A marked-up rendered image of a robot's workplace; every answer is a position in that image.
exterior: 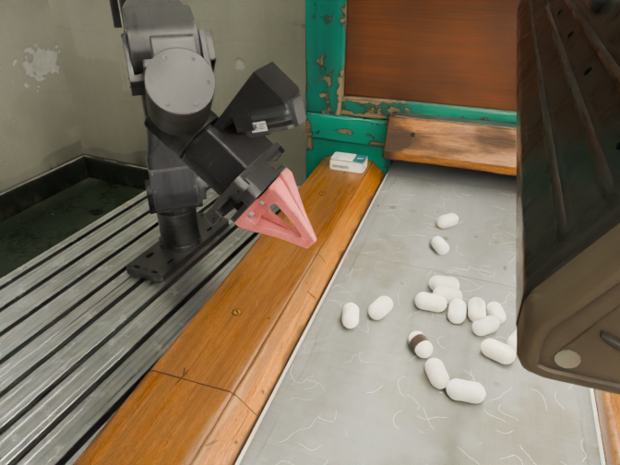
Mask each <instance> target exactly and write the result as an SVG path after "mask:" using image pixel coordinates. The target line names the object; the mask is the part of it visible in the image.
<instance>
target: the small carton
mask: <svg viewBox="0 0 620 465"><path fill-rule="evenodd" d="M367 159H368V156H364V155H357V154H350V153H342V152H335V153H334V154H333V156H332V157H331V158H330V166H329V169H332V170H339V171H346V172H353V173H363V172H364V170H365V168H366V167H367Z"/></svg>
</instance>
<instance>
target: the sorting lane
mask: <svg viewBox="0 0 620 465"><path fill-rule="evenodd" d="M449 213H455V214H456V215H457V216H458V217H459V222H458V224H457V225H455V226H452V227H449V228H446V229H442V228H440V227H438V225H437V219H438V218H439V217H440V216H443V215H446V214H449ZM516 217H517V191H509V190H503V189H496V188H489V187H482V186H475V185H463V184H455V183H449V182H441V181H435V180H427V179H421V178H414V177H407V176H400V175H393V174H388V173H387V174H386V176H385V178H384V180H383V182H382V184H381V186H380V187H379V189H378V191H377V192H376V195H375V197H374V199H373V201H372V203H371V205H370V207H369V209H368V210H367V212H366V213H365V215H364V218H363V220H362V222H361V224H360V226H359V228H358V230H357V232H356V234H355V235H354V236H353V238H352V241H351V243H350V245H349V247H348V249H347V251H346V253H345V255H344V257H343V258H342V260H341V262H340V264H339V266H338V268H337V270H336V272H335V274H334V276H333V278H332V280H331V281H330V283H329V285H328V287H327V289H326V291H325V293H324V295H323V297H322V299H321V301H320V303H319V304H318V306H317V308H316V310H315V312H314V314H313V316H312V318H311V320H310V322H309V324H308V325H307V327H306V329H305V331H304V334H303V336H302V337H301V339H300V341H299V343H298V345H297V347H296V348H295V350H294V352H293V354H292V357H291V359H290V361H289V362H288V364H287V366H286V368H285V369H284V371H283V373H282V375H281V377H280V380H279V382H278V384H277V386H276V387H275V389H274V391H273V392H272V394H271V396H270V398H269V400H268V403H267V405H266V407H265V409H264V410H263V412H262V414H261V415H260V417H259V419H258V421H257V423H256V426H255V428H254V430H253V432H252V434H251V435H250V436H249V438H248V440H247V442H246V444H245V446H244V449H243V451H242V453H241V455H240V457H239V459H238V460H237V461H236V463H235V465H605V459H604V454H603V448H602V438H601V432H600V426H599V420H598V414H597V409H596V403H595V398H594V392H593V388H588V387H581V386H577V385H572V384H568V383H565V382H560V381H556V380H552V379H548V378H544V377H541V376H537V375H535V374H534V373H531V372H529V371H527V370H526V369H525V368H523V367H522V365H521V363H520V361H519V358H518V356H517V353H516V358H515V360H514V362H512V363H511V364H501V363H499V362H497V361H495V360H493V359H491V358H489V357H486V356H485V355H484V354H483V353H482V350H481V344H482V342H483V341H484V340H486V339H494V340H498V341H500V342H502V343H505V344H506V345H507V339H508V337H509V336H510V335H511V334H512V333H513V332H514V331H515V330H516V329H517V327H516ZM436 236H440V237H442V238H443V239H444V240H445V242H446V243H447V244H448V246H449V251H448V253H447V254H445V255H439V254H438V253H437V252H436V251H435V250H434V248H433V247H432V245H431V241H432V239H433V238H434V237H436ZM435 275H440V276H447V277H454V278H456V279H457V280H458V281H459V290H460V291H461V293H462V301H464V303H465V304H466V307H467V308H466V317H465V320H464V321H463V322H462V323H460V324H453V323H452V322H450V321H449V319H448V317H447V311H448V306H449V304H448V303H447V307H446V309H445V310H444V311H442V312H439V313H437V312H433V311H428V310H423V309H420V308H418V307H417V306H416V304H415V297H416V295H417V294H418V293H419V292H429V293H433V290H432V289H431V288H430V286H429V280H430V279H431V278H432V277H433V276H435ZM380 296H387V297H389V298H390V299H391V300H392V302H393V307H392V309H391V311H390V312H388V313H387V314H386V315H385V316H384V317H383V318H381V319H379V320H375V319H373V318H372V317H370V316H369V314H368V308H369V306H370V305H371V304H372V303H373V302H374V301H375V300H376V299H378V298H379V297H380ZM473 297H479V298H481V299H483V300H484V302H485V313H486V316H489V315H488V313H487V311H486V307H487V305H488V304H489V303H491V302H498V303H500V304H501V305H502V307H503V309H504V311H505V313H506V316H507V318H506V321H505V322H504V323H503V324H500V326H499V329H498V330H497V331H496V332H493V333H490V334H487V335H485V336H478V335H476V334H475V333H474V332H473V330H472V324H473V322H472V321H471V320H470V319H469V316H468V302H469V300H470V299H471V298H473ZM347 303H354V304H356V305H357V306H358V308H359V323H358V325H357V326H356V327H355V328H346V327H344V326H343V324H342V321H341V318H342V308H343V306H344V305H345V304H347ZM413 331H420V332H422V333H423V334H424V335H425V336H426V338H428V339H429V340H430V342H431V344H432V346H433V353H432V355H431V356H429V357H428V358H421V357H419V356H418V355H417V354H416V353H415V352H414V350H413V349H412V348H411V346H410V344H409V341H408V338H409V336H410V334H411V333H412V332H413ZM431 358H437V359H439V360H440V361H441V362H442V363H443V364H444V366H445V368H446V370H447V373H448V376H449V381H450V380H452V379H454V378H458V379H462V380H466V381H473V382H478V383H480V384H481V385H483V387H484V389H485V393H486V395H485V398H484V400H483V401H482V402H480V403H478V404H473V403H469V402H466V401H459V400H453V399H452V398H450V397H449V395H448V394H447V387H445V388H442V389H438V388H435V387H433V386H432V385H431V383H430V381H429V378H428V376H427V374H426V372H425V370H424V365H425V363H426V361H427V360H429V359H431Z"/></svg>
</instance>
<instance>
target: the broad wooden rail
mask: <svg viewBox="0 0 620 465"><path fill-rule="evenodd" d="M331 157H332V156H331V155H327V156H326V157H325V158H324V159H323V160H322V161H321V162H320V163H319V164H318V165H317V167H316V168H315V169H314V171H313V172H312V173H311V174H310V175H309V177H308V178H307V179H306V180H305V182H304V183H303V184H302V185H301V187H300V188H299V189H298V192H299V195H300V198H301V200H302V203H303V206H304V211H305V213H306V216H307V218H308V219H309V222H310V224H311V226H312V228H313V231H314V233H315V235H316V242H315V243H314V244H312V245H311V246H310V247H309V248H304V247H301V246H299V245H297V244H293V243H290V242H287V241H285V240H282V239H280V238H277V237H273V236H270V235H266V234H263V233H262V234H261V235H260V236H259V237H258V239H257V240H256V241H255V243H254V244H253V245H252V246H251V247H250V249H249V250H248V251H247V252H246V254H245V255H244V256H243V257H242V259H241V260H240V261H239V262H238V264H237V265H236V266H235V267H234V268H233V270H232V271H231V272H230V273H229V275H228V276H227V277H226V278H225V280H224V281H223V282H222V283H221V285H220V286H219V287H218V288H217V290H216V291H215V292H214V293H213V294H212V295H211V296H210V297H209V299H208V300H207V301H206V302H205V303H204V305H203V306H202V307H201V308H200V310H199V311H198V312H197V313H196V315H195V316H194V317H193V318H192V319H191V321H190V322H189V323H188V324H187V326H186V327H185V328H184V329H183V331H182V332H181V333H180V334H179V336H178V337H177V338H176V339H175V340H174V342H173V343H172V344H171V346H170V347H169V348H168V349H167V350H166V352H165V353H164V354H163V355H162V357H161V358H160V359H159V360H158V362H156V363H155V364H154V366H153V367H152V368H151V369H150V370H149V372H148V373H147V374H146V375H145V377H144V378H143V379H142V380H141V382H140V383H139V384H138V385H137V387H136V388H135V389H134V390H133V392H132V393H131V394H130V395H129V396H128V398H127V399H126V400H125V402H124V403H123V404H122V405H121V406H120V408H119V409H118V410H117V411H116V413H115V414H114V415H113V416H112V418H111V419H110V420H109V421H108V423H107V424H106V425H104V426H103V428H102V429H101V430H100V432H99V433H98V434H97V435H96V436H95V438H94V439H93V440H92V441H91V442H90V444H89V445H88V446H87V448H86V449H85V450H84V451H83V452H82V454H81V455H80V456H79V457H78V459H77V460H76V461H75V462H74V464H73V465H235V463H236V461H237V460H238V459H239V457H240V455H241V453H242V451H243V449H244V446H245V444H246V442H247V440H248V438H249V436H250V435H251V434H252V432H253V430H254V428H255V426H256V423H257V421H258V419H259V417H260V415H261V414H262V412H263V410H264V409H265V407H266V405H267V403H268V400H269V398H270V396H271V394H272V392H273V391H274V389H275V387H276V386H277V384H278V382H279V380H280V377H281V375H282V373H283V371H284V369H285V368H286V366H287V364H288V362H289V361H290V359H291V357H292V354H293V352H294V350H295V348H296V347H297V345H298V343H299V341H300V339H301V337H302V336H303V334H304V331H305V329H306V327H307V325H308V324H309V322H310V320H311V318H312V316H313V314H314V312H315V310H316V308H317V306H318V304H319V303H320V301H321V299H322V297H323V295H324V293H325V291H326V289H327V287H328V285H329V283H330V281H331V280H332V278H333V276H334V274H335V272H336V270H337V268H338V266H339V264H340V262H341V260H342V258H343V257H344V255H345V253H346V251H347V249H348V247H349V245H350V243H351V241H352V238H353V236H354V235H355V234H356V232H357V230H358V228H359V226H360V224H361V222H362V220H363V218H364V215H365V213H366V212H367V210H368V209H369V207H370V205H371V203H372V201H373V199H374V197H375V195H376V192H377V191H378V189H379V187H380V186H381V184H382V182H383V180H384V178H385V174H384V173H383V172H382V171H381V169H380V168H379V167H378V166H377V165H376V163H375V162H373V161H367V167H366V168H365V170H364V172H363V173H353V172H346V171H339V170H332V169H329V166H330V158H331Z"/></svg>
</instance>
